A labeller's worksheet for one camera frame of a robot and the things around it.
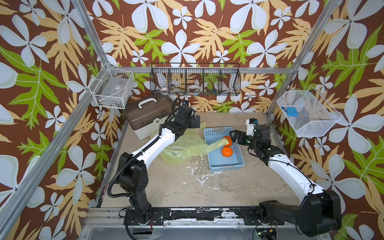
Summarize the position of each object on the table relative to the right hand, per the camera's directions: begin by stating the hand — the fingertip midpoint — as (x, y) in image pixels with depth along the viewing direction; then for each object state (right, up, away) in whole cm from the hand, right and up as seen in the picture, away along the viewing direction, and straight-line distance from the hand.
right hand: (234, 133), depth 84 cm
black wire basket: (-7, +36, +16) cm, 40 cm away
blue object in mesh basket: (+34, +12, +2) cm, 37 cm away
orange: (-2, -12, +10) cm, 16 cm away
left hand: (-24, +10, +2) cm, 26 cm away
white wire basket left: (-72, +26, +3) cm, 76 cm away
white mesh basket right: (+40, +9, -7) cm, 42 cm away
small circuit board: (+13, -48, -12) cm, 51 cm away
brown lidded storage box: (-53, +10, +7) cm, 55 cm away
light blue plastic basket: (-8, -19, +12) cm, 24 cm away
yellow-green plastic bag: (-27, -7, +5) cm, 28 cm away
